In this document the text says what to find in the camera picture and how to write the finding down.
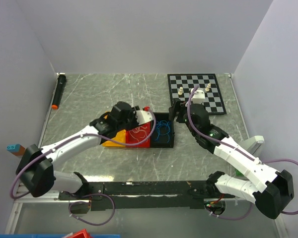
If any white wire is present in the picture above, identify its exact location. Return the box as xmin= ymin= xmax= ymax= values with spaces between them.
xmin=128 ymin=123 xmax=151 ymax=146

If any red plastic bin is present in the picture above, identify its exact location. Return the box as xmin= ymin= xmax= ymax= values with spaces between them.
xmin=126 ymin=122 xmax=151 ymax=144

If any yellow plastic bin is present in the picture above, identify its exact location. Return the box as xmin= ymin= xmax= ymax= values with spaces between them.
xmin=101 ymin=111 xmax=127 ymax=149

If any blue wire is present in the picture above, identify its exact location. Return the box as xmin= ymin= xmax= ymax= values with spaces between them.
xmin=153 ymin=120 xmax=173 ymax=144

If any black plastic bin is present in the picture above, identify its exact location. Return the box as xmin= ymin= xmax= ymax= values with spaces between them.
xmin=149 ymin=112 xmax=175 ymax=148

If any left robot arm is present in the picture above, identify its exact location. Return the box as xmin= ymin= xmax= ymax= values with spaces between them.
xmin=13 ymin=102 xmax=154 ymax=199

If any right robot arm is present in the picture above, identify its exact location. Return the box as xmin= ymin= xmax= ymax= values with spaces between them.
xmin=169 ymin=99 xmax=294 ymax=219

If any white chess piece left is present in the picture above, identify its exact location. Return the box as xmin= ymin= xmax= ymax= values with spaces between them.
xmin=178 ymin=87 xmax=183 ymax=96

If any white chess piece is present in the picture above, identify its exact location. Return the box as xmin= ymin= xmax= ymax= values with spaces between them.
xmin=205 ymin=83 xmax=211 ymax=92
xmin=178 ymin=87 xmax=183 ymax=96

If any chessboard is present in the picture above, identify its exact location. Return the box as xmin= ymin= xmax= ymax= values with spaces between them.
xmin=167 ymin=74 xmax=226 ymax=116

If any white chess piece right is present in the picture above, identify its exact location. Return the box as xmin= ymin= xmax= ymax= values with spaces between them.
xmin=205 ymin=83 xmax=211 ymax=92

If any grey white stand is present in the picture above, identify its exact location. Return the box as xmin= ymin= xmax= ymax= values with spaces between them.
xmin=240 ymin=135 xmax=265 ymax=157

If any black marker orange cap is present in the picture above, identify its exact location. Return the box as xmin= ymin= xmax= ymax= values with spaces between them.
xmin=51 ymin=74 xmax=67 ymax=110

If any blue brown toy block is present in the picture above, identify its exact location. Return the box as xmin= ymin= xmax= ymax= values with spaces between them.
xmin=6 ymin=144 xmax=25 ymax=158

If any red bin at bottom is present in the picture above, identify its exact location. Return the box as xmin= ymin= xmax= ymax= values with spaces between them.
xmin=64 ymin=229 xmax=92 ymax=238

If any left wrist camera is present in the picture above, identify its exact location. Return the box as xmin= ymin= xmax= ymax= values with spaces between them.
xmin=135 ymin=110 xmax=154 ymax=125

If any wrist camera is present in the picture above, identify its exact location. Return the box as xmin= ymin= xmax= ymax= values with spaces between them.
xmin=191 ymin=88 xmax=206 ymax=104
xmin=135 ymin=110 xmax=154 ymax=125

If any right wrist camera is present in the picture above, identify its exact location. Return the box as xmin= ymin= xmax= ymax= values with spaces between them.
xmin=191 ymin=88 xmax=206 ymax=104

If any aluminium rail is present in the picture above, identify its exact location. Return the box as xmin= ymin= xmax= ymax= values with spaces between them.
xmin=14 ymin=183 xmax=63 ymax=204

